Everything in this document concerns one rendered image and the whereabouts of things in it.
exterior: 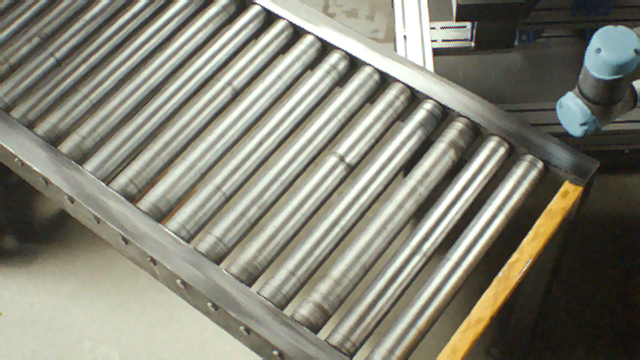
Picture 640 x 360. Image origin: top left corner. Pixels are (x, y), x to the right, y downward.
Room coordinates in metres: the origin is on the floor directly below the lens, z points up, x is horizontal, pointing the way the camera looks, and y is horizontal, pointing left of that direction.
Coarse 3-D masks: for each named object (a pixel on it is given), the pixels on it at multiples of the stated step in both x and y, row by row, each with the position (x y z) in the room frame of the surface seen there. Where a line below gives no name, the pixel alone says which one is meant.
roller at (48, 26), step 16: (64, 0) 1.24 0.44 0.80; (80, 0) 1.24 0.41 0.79; (96, 0) 1.26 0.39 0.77; (48, 16) 1.21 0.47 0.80; (64, 16) 1.21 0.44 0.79; (32, 32) 1.17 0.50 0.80; (48, 32) 1.18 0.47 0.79; (16, 48) 1.14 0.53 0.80; (32, 48) 1.14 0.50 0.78; (0, 64) 1.10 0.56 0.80; (16, 64) 1.11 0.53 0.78; (0, 80) 1.08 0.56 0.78
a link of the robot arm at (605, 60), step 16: (608, 32) 0.82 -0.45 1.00; (624, 32) 0.81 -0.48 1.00; (592, 48) 0.80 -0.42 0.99; (608, 48) 0.79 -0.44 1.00; (624, 48) 0.78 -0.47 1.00; (592, 64) 0.79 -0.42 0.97; (608, 64) 0.77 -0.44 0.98; (624, 64) 0.76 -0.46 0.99; (592, 80) 0.78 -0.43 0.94; (608, 80) 0.77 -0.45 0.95; (624, 80) 0.76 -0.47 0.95; (592, 96) 0.77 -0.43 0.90; (608, 96) 0.76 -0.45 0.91; (624, 96) 0.78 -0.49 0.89
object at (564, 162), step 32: (256, 0) 1.17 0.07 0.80; (288, 0) 1.16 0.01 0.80; (320, 32) 1.07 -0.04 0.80; (352, 32) 1.06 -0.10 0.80; (384, 64) 0.97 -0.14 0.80; (416, 64) 0.97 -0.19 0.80; (416, 96) 0.91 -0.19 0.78; (448, 96) 0.89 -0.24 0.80; (480, 128) 0.82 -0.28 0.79; (512, 128) 0.81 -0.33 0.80; (512, 160) 0.77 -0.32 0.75; (544, 160) 0.74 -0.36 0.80; (576, 160) 0.73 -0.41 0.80; (544, 192) 0.73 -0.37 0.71
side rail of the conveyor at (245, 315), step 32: (0, 128) 0.95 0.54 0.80; (0, 160) 0.97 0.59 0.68; (32, 160) 0.87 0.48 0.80; (64, 160) 0.86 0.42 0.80; (64, 192) 0.80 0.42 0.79; (96, 192) 0.79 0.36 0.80; (96, 224) 0.76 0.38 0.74; (128, 224) 0.72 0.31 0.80; (128, 256) 0.72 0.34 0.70; (160, 256) 0.66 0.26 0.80; (192, 256) 0.65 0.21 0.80; (192, 288) 0.60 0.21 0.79; (224, 288) 0.59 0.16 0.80; (224, 320) 0.56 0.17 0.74; (256, 320) 0.53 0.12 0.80; (288, 320) 0.52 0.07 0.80; (256, 352) 0.52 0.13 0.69; (288, 352) 0.47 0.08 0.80; (320, 352) 0.47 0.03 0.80
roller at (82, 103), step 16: (176, 0) 1.20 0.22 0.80; (192, 0) 1.20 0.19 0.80; (208, 0) 1.21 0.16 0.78; (160, 16) 1.16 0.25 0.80; (176, 16) 1.16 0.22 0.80; (192, 16) 1.17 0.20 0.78; (144, 32) 1.13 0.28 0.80; (160, 32) 1.13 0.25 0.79; (176, 32) 1.14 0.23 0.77; (128, 48) 1.09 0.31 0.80; (144, 48) 1.10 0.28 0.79; (160, 48) 1.11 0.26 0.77; (112, 64) 1.06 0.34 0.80; (128, 64) 1.06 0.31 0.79; (144, 64) 1.08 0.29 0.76; (96, 80) 1.03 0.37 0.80; (112, 80) 1.03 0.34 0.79; (80, 96) 1.00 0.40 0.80; (96, 96) 1.00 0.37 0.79; (64, 112) 0.97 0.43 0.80; (80, 112) 0.97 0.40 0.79; (48, 128) 0.94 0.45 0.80; (64, 128) 0.94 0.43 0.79
